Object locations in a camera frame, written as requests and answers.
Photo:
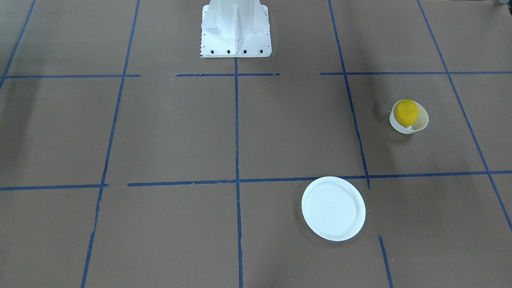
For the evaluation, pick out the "yellow lemon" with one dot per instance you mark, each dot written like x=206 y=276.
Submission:
x=406 y=113

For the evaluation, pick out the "white round plate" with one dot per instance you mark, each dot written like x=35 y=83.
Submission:
x=333 y=208

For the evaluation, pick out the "white bowl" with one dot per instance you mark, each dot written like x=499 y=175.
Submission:
x=419 y=125

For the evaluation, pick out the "blue tape grid lines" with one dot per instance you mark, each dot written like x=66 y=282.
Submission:
x=129 y=161

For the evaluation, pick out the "white pedestal column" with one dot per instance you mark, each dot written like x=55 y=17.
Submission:
x=235 y=28

